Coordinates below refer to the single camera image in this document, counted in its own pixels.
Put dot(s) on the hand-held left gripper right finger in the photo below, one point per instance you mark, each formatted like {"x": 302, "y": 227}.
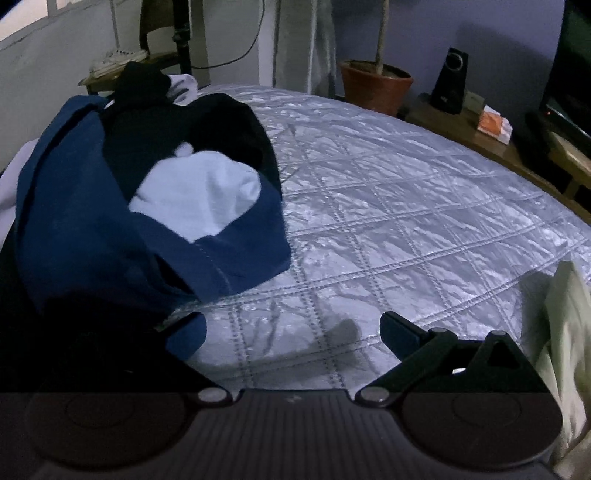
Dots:
{"x": 397, "y": 334}

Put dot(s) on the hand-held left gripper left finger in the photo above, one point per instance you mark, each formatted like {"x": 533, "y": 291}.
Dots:
{"x": 189, "y": 339}

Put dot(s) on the pale green garment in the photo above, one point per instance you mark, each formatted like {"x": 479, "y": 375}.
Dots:
{"x": 561, "y": 332}

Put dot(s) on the quilted silver bedspread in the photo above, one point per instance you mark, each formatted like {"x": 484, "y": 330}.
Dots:
{"x": 392, "y": 207}

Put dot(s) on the white garment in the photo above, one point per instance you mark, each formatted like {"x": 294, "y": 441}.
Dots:
{"x": 198, "y": 189}
{"x": 182, "y": 87}

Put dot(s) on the dark blue garment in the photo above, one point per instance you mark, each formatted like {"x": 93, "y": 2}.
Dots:
{"x": 83, "y": 230}

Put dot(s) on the low wooden table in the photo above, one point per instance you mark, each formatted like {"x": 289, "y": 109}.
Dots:
{"x": 461, "y": 134}

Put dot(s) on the black garment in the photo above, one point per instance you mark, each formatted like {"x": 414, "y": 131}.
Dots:
{"x": 184, "y": 124}

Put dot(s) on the orange and white box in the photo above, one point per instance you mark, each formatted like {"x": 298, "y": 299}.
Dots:
{"x": 494, "y": 124}

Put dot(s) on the pale crumpled sheet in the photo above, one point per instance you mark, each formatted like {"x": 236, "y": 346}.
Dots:
{"x": 11, "y": 184}

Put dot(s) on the terracotta plant pot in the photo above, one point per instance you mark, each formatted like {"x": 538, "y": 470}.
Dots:
{"x": 376, "y": 90}

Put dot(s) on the small pale box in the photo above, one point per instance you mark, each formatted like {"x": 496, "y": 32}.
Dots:
{"x": 473, "y": 100}

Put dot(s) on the wooden television stand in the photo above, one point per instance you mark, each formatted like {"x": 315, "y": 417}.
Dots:
{"x": 570, "y": 157}

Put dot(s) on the black speaker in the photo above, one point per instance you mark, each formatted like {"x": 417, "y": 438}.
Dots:
{"x": 450, "y": 83}

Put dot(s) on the wooden stool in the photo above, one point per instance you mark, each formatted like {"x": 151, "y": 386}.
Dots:
{"x": 99, "y": 83}

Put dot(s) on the white sneakers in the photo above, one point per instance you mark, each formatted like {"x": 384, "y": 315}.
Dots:
{"x": 117, "y": 60}

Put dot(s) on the houseplant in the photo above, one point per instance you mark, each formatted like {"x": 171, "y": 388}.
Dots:
{"x": 383, "y": 32}

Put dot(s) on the sheer white curtain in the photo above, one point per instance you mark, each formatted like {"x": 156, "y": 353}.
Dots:
{"x": 309, "y": 41}

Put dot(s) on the black tripod stand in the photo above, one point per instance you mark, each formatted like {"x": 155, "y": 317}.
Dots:
{"x": 181, "y": 32}

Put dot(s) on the black television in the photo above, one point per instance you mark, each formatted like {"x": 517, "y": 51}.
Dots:
{"x": 572, "y": 69}

